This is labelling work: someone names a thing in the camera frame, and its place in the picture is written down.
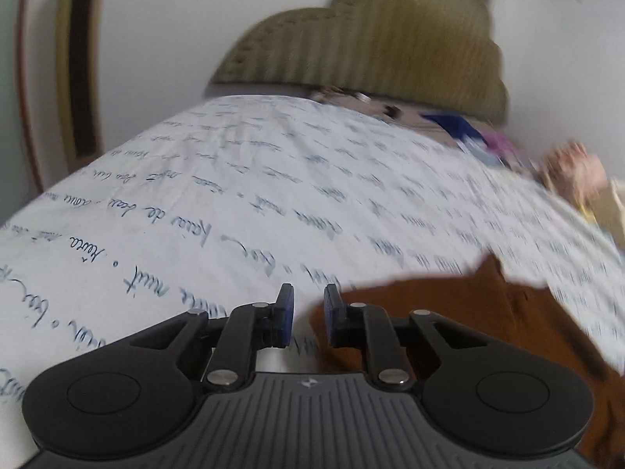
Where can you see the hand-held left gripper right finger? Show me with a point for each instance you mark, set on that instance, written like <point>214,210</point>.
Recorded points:
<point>330,315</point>

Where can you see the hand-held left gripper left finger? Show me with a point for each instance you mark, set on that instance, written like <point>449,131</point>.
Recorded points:
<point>288,312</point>

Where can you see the brown knit garment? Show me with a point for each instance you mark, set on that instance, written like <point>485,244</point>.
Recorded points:
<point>488,312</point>

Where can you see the pink clothes pile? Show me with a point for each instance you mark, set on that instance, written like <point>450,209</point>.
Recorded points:
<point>573,166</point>

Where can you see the white printed blanket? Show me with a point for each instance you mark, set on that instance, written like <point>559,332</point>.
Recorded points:
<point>244,195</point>

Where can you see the small black device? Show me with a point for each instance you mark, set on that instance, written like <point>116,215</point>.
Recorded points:
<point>390,110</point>

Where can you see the dark blue cloth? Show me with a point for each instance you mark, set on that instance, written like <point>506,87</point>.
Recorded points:
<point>454,124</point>

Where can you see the purple cloth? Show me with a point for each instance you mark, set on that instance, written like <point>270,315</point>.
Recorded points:
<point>500,144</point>

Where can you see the olive padded headboard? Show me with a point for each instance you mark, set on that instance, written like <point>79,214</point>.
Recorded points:
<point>381,44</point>

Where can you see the yellow cloth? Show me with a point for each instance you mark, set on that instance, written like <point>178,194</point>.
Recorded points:
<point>587,210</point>

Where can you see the cream puffy jacket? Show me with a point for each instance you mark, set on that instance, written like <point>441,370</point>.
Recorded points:
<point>613,210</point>

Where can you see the gold framed panel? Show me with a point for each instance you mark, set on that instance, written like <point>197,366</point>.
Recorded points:
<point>80,58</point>

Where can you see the red curved tube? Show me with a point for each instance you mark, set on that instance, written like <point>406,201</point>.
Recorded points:
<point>24,83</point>

